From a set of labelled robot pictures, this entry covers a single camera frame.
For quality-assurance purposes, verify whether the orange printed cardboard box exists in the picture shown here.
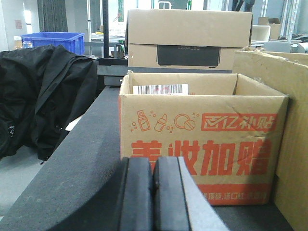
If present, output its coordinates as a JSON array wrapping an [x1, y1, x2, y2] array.
[[119, 73, 288, 205]]

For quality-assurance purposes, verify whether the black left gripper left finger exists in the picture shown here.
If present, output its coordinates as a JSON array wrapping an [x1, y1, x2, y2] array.
[[113, 157, 153, 231]]

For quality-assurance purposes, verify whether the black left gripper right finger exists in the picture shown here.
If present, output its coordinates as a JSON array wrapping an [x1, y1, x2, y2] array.
[[153, 157, 228, 231]]

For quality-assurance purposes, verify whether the Ecoflow cardboard box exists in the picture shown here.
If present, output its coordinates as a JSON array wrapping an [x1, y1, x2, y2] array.
[[127, 9, 253, 71]]

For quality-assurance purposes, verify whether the blue plastic crate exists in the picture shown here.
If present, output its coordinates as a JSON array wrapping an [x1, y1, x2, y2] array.
[[21, 32, 85, 55]]

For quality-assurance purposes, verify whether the black vertical pole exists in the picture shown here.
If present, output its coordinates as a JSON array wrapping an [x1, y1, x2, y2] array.
[[102, 0, 109, 58]]

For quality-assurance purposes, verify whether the large plain cardboard box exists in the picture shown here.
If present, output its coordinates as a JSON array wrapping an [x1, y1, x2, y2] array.
[[233, 51, 308, 231]]

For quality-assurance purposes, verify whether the barcode label sheet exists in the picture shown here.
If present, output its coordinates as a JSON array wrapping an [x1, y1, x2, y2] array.
[[133, 84, 188, 95]]

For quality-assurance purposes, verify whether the black jacket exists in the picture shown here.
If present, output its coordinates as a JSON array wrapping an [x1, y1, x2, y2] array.
[[0, 45, 98, 161]]

